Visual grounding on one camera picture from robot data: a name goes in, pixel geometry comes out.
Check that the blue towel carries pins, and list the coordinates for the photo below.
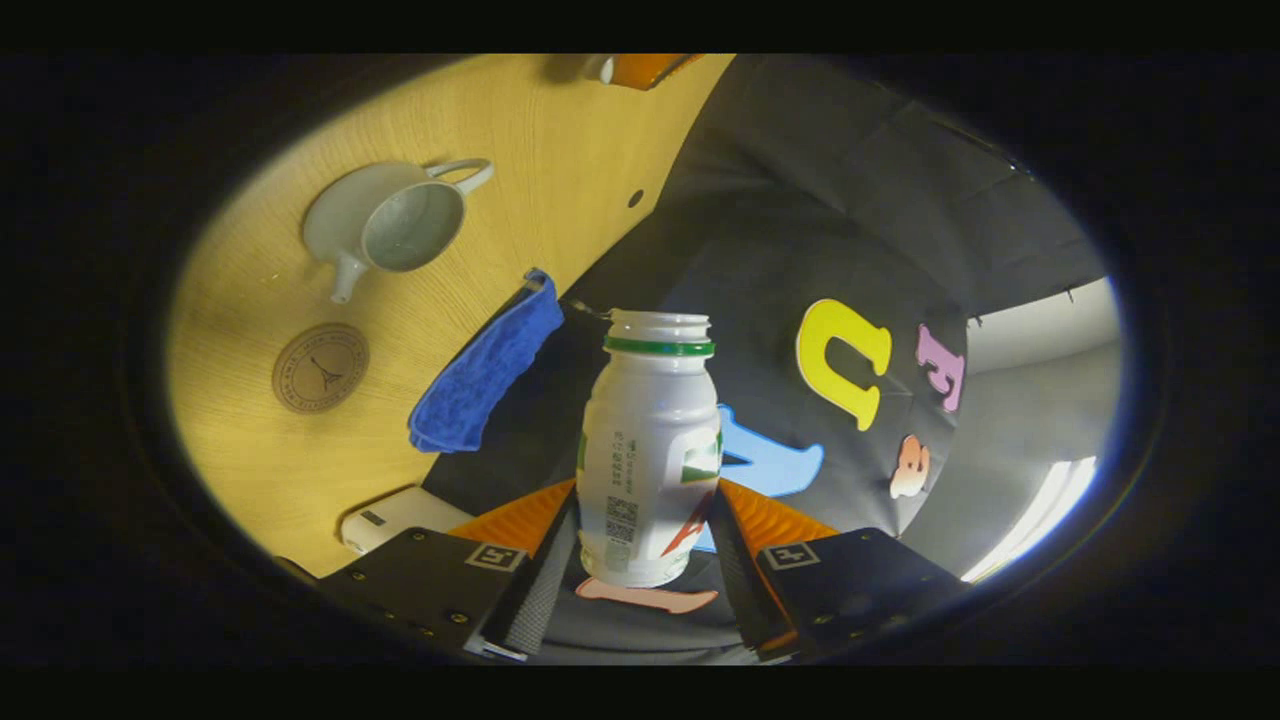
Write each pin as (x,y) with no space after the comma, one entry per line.
(485,375)

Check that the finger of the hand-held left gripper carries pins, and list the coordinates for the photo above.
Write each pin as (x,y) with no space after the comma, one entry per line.
(645,68)

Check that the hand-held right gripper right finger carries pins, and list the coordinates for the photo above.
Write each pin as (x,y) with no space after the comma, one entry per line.
(735,580)

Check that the round brown coaster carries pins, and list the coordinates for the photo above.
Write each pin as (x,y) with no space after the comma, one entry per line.
(320,368)

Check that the white teacup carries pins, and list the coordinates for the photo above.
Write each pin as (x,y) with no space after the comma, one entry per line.
(345,215)

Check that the white teacup lid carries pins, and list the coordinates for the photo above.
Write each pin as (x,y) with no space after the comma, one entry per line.
(606,70)

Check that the white toaster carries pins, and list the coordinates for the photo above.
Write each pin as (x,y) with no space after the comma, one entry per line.
(400,512)

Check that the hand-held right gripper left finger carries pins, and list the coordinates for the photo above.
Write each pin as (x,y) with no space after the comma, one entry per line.
(545,590)

